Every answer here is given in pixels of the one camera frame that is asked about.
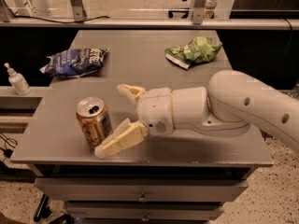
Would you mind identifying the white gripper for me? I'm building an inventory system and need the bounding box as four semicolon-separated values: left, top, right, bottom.
94;84;174;158

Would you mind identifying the orange soda can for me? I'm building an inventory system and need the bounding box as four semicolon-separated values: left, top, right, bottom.
77;97;112;148

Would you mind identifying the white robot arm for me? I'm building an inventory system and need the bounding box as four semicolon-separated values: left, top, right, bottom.
94;70;299;158

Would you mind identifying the blue chip bag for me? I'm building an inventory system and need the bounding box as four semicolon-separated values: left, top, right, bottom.
40;48;107;77

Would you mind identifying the green jalapeno chip bag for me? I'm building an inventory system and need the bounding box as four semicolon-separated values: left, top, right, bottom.
165;36;222;70

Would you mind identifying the grey drawer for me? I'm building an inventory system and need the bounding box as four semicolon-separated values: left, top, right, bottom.
35;178;249;203
65;202;224;220

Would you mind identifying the top grey drawer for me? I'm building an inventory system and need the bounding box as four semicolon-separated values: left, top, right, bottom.
35;178;249;203

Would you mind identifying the white pump bottle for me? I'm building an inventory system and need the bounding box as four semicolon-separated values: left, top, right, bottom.
5;63;31;95

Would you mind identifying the black cable at left floor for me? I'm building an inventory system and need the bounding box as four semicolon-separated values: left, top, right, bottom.
0;132;19;165

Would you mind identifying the black cable on shelf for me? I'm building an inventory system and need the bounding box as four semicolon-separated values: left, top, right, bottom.
0;0;110;24

